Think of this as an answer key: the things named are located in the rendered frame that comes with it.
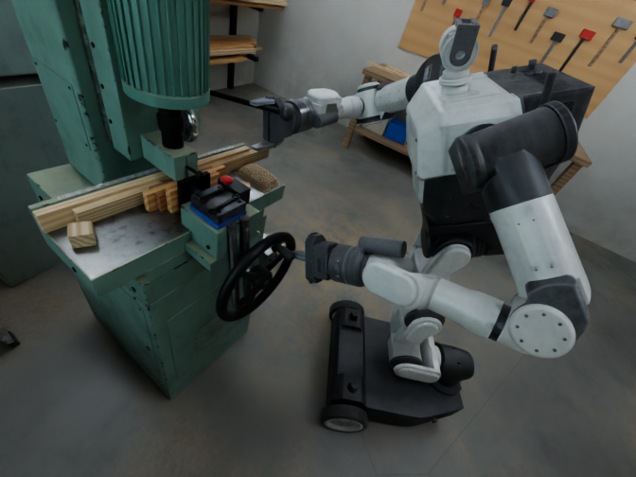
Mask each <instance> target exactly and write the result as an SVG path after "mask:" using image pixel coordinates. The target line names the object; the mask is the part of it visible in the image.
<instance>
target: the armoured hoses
mask: <svg viewBox="0 0 636 477"><path fill-rule="evenodd" d="M238 219H239V222H240V244H241V245H240V246H241V256H243V255H244V254H245V253H246V252H247V251H248V250H249V249H250V217H249V216H247V215H241V216H239V218H238ZM226 228H227V231H228V232H227V233H228V234H227V235H228V236H227V237H228V254H229V268H230V269H229V270H230V271H231V270H232V269H233V267H234V266H235V265H236V263H237V262H238V261H239V251H238V225H237V223H236V222H235V221H229V222H227V223H226ZM251 287H252V286H251V284H250V283H249V282H247V278H244V277H243V295H244V296H243V297H242V298H240V299H239V281H238V283H237V285H236V287H235V288H234V289H233V291H232V294H231V296H232V307H233V309H240V308H242V307H243V306H244V305H245V304H246V303H247V300H248V298H249V295H250V293H251Z"/></svg>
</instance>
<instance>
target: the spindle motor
mask: <svg viewBox="0 0 636 477"><path fill-rule="evenodd" d="M107 4H108V10H109V14H110V19H111V25H112V30H113V35H114V40H115V50H116V55H117V59H118V65H119V70H120V76H121V81H122V86H123V91H124V93H125V94H126V95H127V96H128V97H130V98H132V99H133V100H135V101H138V102H140V103H143V104H146V105H149V106H152V107H157V108H162V109H170V110H192V109H198V108H201V107H203V106H205V105H207V104H208V103H209V101H210V0H107Z"/></svg>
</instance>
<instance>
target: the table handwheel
mask: <svg viewBox="0 0 636 477"><path fill-rule="evenodd" d="M279 242H285V243H286V246H287V248H288V249H289V250H291V251H295V248H296V244H295V239H294V237H293V236H292V235H291V234H290V233H287V232H276V233H273V234H271V235H269V236H267V237H266V238H263V239H262V240H260V241H259V242H258V243H256V244H255V245H254V246H253V247H252V248H250V249H249V250H248V251H247V252H246V253H245V254H244V255H243V256H241V253H239V254H238V262H237V263H236V265H235V266H234V267H233V269H232V270H231V271H230V273H229V274H228V275H227V276H226V278H225V280H224V282H223V284H222V285H221V289H220V291H219V294H218V298H217V302H216V312H217V314H218V316H219V318H220V319H222V320H223V321H224V322H235V321H237V320H239V319H242V318H244V317H245V316H247V315H248V314H250V313H251V312H253V311H254V310H255V309H257V308H258V307H259V306H260V305H261V304H262V303H263V302H264V301H265V300H266V299H267V298H268V297H269V296H270V295H271V294H272V293H273V291H274V290H275V289H276V287H277V286H278V285H279V283H280V282H281V281H282V279H283V278H284V276H285V274H286V273H287V271H288V269H289V268H290V266H291V264H292V261H288V260H287V259H286V258H284V257H283V256H282V255H279V256H278V257H276V258H275V259H274V260H273V261H272V262H271V263H270V264H269V265H267V266H266V267H264V266H263V265H262V264H257V265H255V264H254V263H253V262H254V261H255V260H256V259H257V258H258V257H259V256H260V255H262V254H263V253H264V252H265V251H266V250H268V249H269V248H271V247H272V246H274V245H276V244H277V243H279ZM283 258H284V259H283ZM282 259H283V261H282V263H281V265H280V267H279V269H278V271H277V272H276V274H275V275H274V277H273V273H272V272H271V270H272V269H273V268H274V267H275V266H276V265H277V264H278V263H279V262H280V261H281V260H282ZM241 277H244V278H247V282H249V283H250V284H251V285H252V286H253V287H252V290H251V293H250V295H249V298H248V300H247V303H246V305H245V306H244V307H242V308H240V309H237V310H234V311H229V310H228V302H229V299H230V296H231V294H232V291H233V289H234V288H235V287H236V285H237V283H238V282H239V280H240V278H241ZM263 289H264V290H263ZM257 290H263V291H262V292H261V293H260V294H259V295H258V296H257V297H256V298H255V296H256V293H257Z"/></svg>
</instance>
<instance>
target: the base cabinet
mask: <svg viewBox="0 0 636 477"><path fill-rule="evenodd" d="M229 269H230V268H229V260H227V261H226V262H224V263H223V264H221V265H220V266H219V267H217V268H216V269H214V270H213V271H211V272H210V271H208V270H205V271H203V272H202V273H200V274H198V275H196V276H195V277H193V278H192V279H190V280H188V281H187V282H186V283H185V284H183V285H181V286H180V287H178V288H177V289H175V290H174V291H171V292H170V293H168V294H167V295H165V296H163V297H162V298H160V299H159V300H157V301H155V302H154V303H152V304H151V305H149V306H147V305H146V304H145V303H144V302H143V301H142V300H141V299H140V298H139V297H138V296H137V295H136V294H135V293H134V292H133V291H132V290H131V289H130V288H129V287H128V286H127V285H125V284H124V285H122V286H120V287H118V288H116V289H115V290H113V291H110V292H108V293H106V294H104V295H103V296H101V297H99V298H98V297H96V296H95V295H94V293H93V292H92V291H91V290H90V289H89V288H88V287H87V286H86V285H85V284H84V283H83V282H82V281H81V280H80V279H79V277H78V276H77V275H76V274H75V273H74V272H73V273H74V275H75V277H76V279H77V280H78V282H79V285H80V287H81V289H82V291H83V293H84V295H85V298H86V300H87V302H88V304H89V306H90V308H91V310H92V312H93V313H94V315H95V317H96V318H97V319H98V320H99V321H100V322H101V323H102V325H103V326H104V327H105V328H106V329H107V330H108V331H109V332H110V333H111V334H112V336H113V337H114V338H115V339H116V340H117V341H118V342H119V343H120V344H121V346H122V347H123V348H124V349H125V350H126V351H127V352H128V353H129V354H130V355H131V357H132V358H133V359H134V360H135V361H136V362H137V363H138V364H139V365H140V367H141V368H142V369H143V370H144V371H145V372H146V373H147V374H148V375H149V376H150V378H151V379H152V380H153V381H154V382H155V383H156V384H157V385H158V387H159V388H160V389H161V390H162V391H163V392H164V393H165V394H166V395H167V396H168V398H169V399H170V400H172V399H174V398H175V397H176V396H177V395H178V394H179V393H180V392H181V391H182V390H184V389H185V388H186V387H187V386H188V385H189V384H190V383H191V382H192V381H193V380H195V379H196V378H197V377H198V376H199V375H200V374H201V373H202V372H203V371H204V370H205V369H206V368H207V367H208V366H209V365H210V364H211V363H212V362H214V361H215V360H216V359H217V358H218V357H219V356H220V355H221V354H222V353H223V352H225V351H226V350H227V349H228V348H229V347H230V346H231V345H232V344H233V343H235V342H236V341H237V340H238V339H239V338H240V337H241V336H242V335H243V334H244V333H246V332H247V329H248V324H249V318H250V314H248V315H247V316H245V317H244V318H242V319H239V320H237V321H235V322H224V321H223V320H222V319H220V318H219V316H218V314H217V312H216V302H217V298H218V294H219V291H220V289H221V285H222V284H223V282H224V280H225V278H226V276H227V275H228V274H229V273H230V270H229Z"/></svg>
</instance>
